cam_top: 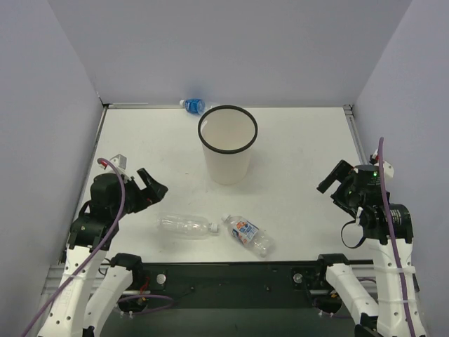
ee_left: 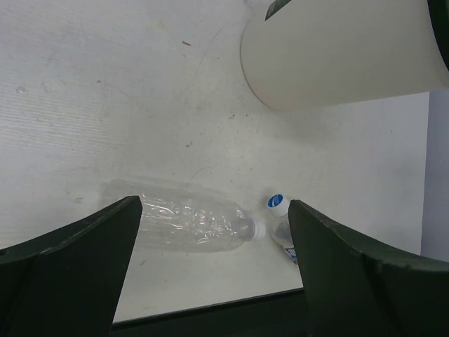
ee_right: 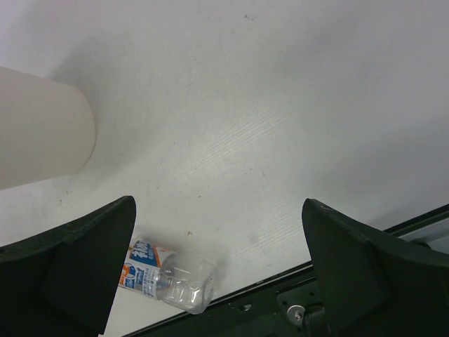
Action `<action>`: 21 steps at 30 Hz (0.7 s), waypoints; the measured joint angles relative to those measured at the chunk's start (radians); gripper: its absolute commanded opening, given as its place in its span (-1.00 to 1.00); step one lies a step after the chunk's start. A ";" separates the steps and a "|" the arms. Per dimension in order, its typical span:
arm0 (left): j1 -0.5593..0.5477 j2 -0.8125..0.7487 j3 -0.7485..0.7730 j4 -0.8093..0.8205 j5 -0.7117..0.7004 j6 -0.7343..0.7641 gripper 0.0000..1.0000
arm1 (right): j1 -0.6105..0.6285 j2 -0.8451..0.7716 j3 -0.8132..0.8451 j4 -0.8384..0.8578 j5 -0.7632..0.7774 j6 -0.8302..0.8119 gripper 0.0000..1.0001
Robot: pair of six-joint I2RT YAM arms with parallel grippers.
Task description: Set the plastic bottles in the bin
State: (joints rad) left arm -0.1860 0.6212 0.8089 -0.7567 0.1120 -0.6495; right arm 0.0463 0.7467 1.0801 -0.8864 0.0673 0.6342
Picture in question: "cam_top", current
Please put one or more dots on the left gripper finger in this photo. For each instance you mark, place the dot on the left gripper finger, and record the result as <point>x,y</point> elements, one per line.
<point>156,192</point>
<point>146,178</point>

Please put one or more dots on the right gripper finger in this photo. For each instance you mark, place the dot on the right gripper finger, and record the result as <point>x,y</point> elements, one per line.
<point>343,170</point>
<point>328,181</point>

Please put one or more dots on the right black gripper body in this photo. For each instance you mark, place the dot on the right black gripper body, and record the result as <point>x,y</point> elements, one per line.
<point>339,189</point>

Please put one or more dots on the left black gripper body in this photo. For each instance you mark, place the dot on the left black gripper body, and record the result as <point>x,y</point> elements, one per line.
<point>141,195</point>

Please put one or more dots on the clear plastic bottle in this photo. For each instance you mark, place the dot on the clear plastic bottle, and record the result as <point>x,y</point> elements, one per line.
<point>187,226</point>

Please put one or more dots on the blue label plastic bottle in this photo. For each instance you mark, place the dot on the blue label plastic bottle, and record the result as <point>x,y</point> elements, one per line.
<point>196,106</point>

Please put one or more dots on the orange label plastic bottle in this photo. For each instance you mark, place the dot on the orange label plastic bottle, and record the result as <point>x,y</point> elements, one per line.
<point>250,236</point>

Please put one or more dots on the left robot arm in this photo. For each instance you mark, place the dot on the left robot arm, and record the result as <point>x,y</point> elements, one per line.
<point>76,308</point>

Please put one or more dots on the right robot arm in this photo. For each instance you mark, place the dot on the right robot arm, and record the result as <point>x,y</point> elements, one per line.
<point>388,232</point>

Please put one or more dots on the white bin with black rim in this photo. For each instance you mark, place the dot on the white bin with black rim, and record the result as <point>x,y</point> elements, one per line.
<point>227,133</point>

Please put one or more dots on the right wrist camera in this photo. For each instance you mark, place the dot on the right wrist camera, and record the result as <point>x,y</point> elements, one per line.
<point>387,167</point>

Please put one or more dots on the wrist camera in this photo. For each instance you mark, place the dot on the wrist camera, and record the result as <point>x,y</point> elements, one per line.
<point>120,162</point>
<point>387,167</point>

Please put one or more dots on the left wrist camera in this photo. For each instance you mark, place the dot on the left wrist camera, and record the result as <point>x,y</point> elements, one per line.
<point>120,162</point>

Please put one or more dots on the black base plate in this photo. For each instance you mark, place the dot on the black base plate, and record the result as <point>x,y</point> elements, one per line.
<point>247,285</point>

